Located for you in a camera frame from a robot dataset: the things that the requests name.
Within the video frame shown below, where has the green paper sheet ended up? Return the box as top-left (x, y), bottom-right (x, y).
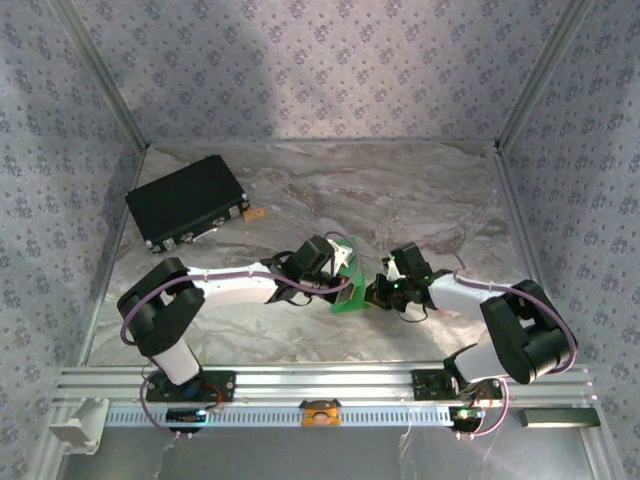
top-left (329, 234), bottom-right (369, 316)

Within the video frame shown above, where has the orange cartoon face sticker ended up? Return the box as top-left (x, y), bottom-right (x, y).
top-left (298, 398), bottom-right (343, 429)

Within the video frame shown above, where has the black hard case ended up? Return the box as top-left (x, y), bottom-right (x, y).
top-left (124, 154), bottom-right (251, 255)

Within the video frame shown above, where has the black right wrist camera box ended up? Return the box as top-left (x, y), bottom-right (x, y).
top-left (388, 242), bottom-right (435, 286)

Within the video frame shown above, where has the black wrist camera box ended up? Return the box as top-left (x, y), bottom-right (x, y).
top-left (291, 235), bottom-right (335, 276)
top-left (388, 242), bottom-right (435, 286)

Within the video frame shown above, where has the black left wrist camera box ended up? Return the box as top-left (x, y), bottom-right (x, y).
top-left (291, 235), bottom-right (335, 276)

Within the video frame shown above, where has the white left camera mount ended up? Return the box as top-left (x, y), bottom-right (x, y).
top-left (327, 238), bottom-right (355, 270)

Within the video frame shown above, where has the long aluminium base rail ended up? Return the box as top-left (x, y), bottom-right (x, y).
top-left (54, 364), bottom-right (599, 404)

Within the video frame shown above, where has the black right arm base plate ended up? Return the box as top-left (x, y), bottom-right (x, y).
top-left (411, 368), bottom-right (504, 401)

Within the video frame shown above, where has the slotted grey cable duct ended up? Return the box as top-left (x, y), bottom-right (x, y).
top-left (102, 405), bottom-right (454, 429)

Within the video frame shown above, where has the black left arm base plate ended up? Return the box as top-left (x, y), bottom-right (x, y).
top-left (145, 370), bottom-right (237, 404)

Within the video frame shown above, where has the aluminium side frame rail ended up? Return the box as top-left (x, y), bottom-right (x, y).
top-left (492, 142), bottom-right (569, 364)
top-left (79, 144), bottom-right (151, 366)

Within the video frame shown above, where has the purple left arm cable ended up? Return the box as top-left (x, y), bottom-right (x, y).
top-left (122, 230), bottom-right (359, 441)

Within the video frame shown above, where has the aluminium upright frame post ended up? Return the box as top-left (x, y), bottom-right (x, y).
top-left (497, 0), bottom-right (589, 149)

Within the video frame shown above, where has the white plastic bracket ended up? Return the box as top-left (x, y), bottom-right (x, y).
top-left (47, 397), bottom-right (110, 455)

